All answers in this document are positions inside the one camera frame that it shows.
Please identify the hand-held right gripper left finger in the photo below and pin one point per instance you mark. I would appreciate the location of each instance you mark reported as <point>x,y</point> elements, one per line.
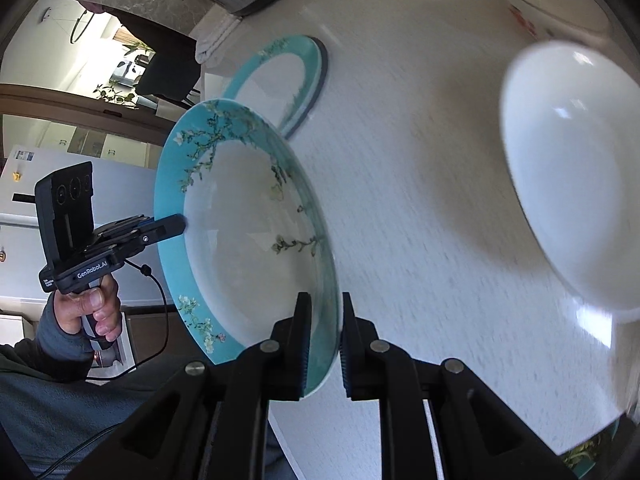
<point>301,355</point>

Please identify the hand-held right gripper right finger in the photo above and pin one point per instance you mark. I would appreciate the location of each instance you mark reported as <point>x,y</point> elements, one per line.
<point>348,360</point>

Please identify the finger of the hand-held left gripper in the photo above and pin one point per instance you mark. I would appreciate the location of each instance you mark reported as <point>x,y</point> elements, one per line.
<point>167,226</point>

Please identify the deep teal floral plate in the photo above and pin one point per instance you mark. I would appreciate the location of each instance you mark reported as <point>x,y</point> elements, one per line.
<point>240,220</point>

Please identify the white dark-rimmed plate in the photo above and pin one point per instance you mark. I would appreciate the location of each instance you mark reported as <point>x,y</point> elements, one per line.
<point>321,72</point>

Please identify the large white bowl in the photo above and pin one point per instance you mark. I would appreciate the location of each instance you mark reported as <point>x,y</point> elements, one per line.
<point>570,175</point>

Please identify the red print dark-rimmed bowl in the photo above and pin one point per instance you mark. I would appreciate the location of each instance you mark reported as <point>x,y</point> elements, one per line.
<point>550,0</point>

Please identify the person's left forearm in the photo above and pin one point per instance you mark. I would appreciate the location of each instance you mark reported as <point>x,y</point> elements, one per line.
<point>60,410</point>

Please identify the person's left hand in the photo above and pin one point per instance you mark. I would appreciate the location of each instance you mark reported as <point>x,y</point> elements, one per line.
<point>95,310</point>

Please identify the white refrigerator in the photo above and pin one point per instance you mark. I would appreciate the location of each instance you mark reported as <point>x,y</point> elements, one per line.
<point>115,190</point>

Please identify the potted plant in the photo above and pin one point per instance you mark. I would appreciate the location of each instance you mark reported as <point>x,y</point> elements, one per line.
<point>112,92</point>

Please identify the white cloth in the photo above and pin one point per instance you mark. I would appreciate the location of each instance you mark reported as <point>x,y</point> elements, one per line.
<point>215,40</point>

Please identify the teal basket of greens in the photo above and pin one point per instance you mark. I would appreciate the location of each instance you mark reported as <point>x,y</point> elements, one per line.
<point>590,452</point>

